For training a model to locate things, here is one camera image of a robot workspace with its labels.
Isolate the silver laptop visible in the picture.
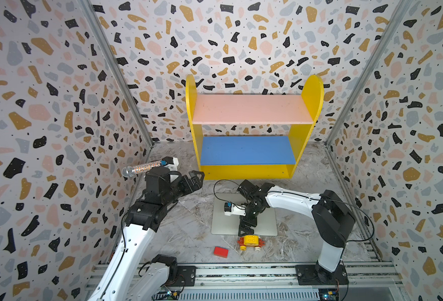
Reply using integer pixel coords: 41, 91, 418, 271
211, 193, 278, 237

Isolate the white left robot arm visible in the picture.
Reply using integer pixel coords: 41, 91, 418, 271
90, 166, 205, 300

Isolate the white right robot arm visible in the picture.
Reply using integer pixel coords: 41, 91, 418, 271
237, 180, 355, 283

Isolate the yellow red toy car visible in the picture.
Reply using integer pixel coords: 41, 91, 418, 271
237, 235, 265, 251

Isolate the yellow shelf unit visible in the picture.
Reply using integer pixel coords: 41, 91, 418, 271
186, 75, 324, 180

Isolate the red toy block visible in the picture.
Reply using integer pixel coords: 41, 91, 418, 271
213, 247, 229, 258

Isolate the glitter microphone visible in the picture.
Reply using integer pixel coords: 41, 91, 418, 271
121, 160, 167, 178

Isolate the left green circuit board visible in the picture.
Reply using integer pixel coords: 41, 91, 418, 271
153, 288, 183, 300

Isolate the green circuit board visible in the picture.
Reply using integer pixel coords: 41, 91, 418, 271
319, 288, 339, 301
153, 288, 183, 300

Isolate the right green circuit board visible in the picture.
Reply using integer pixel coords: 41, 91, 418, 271
319, 288, 339, 301

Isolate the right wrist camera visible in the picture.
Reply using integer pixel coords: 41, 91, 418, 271
224, 202, 246, 216

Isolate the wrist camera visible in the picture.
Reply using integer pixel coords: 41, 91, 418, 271
224, 202, 246, 216
161, 156, 179, 171

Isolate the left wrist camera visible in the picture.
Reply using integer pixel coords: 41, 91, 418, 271
161, 156, 179, 171

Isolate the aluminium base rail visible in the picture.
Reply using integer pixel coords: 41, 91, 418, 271
85, 261, 405, 301

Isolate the left aluminium corner post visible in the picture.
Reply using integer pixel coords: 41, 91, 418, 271
77, 0, 154, 150

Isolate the aluminium corner post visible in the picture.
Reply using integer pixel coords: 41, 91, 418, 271
325, 0, 413, 147
77, 0, 154, 150

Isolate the right aluminium corner post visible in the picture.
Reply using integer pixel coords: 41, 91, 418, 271
325, 0, 413, 147

